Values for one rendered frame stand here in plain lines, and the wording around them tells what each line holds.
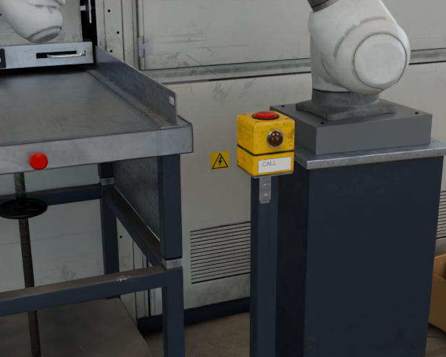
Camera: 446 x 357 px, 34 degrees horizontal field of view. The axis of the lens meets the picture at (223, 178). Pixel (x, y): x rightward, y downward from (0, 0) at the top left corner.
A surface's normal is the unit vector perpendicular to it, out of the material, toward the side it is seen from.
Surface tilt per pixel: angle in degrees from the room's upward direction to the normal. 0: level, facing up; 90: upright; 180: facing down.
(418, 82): 90
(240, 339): 0
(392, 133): 90
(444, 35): 90
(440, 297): 76
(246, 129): 90
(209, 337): 0
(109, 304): 0
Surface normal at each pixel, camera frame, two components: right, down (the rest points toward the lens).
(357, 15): 0.00, 0.03
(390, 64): 0.11, 0.36
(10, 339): 0.00, -0.95
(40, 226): 0.37, 0.29
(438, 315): -0.85, -0.04
